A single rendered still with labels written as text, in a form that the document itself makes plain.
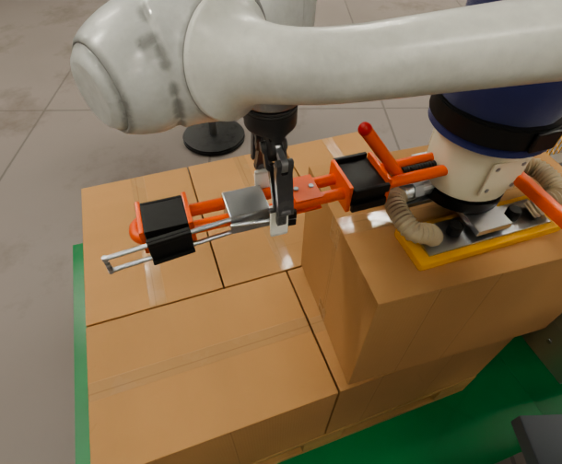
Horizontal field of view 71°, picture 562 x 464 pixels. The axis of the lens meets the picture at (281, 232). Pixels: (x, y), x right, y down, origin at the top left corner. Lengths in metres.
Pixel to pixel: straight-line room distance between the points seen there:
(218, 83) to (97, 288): 1.06
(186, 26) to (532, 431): 0.89
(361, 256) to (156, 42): 0.58
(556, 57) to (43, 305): 2.00
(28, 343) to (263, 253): 1.13
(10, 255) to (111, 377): 1.32
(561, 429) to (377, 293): 0.45
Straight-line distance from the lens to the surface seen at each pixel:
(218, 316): 1.18
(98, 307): 1.29
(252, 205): 0.66
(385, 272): 0.79
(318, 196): 0.69
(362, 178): 0.73
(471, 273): 0.84
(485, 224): 0.87
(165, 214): 0.66
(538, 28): 0.34
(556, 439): 0.99
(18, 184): 2.75
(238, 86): 0.33
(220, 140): 2.63
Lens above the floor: 1.56
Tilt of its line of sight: 49 degrees down
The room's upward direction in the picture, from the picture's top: 1 degrees clockwise
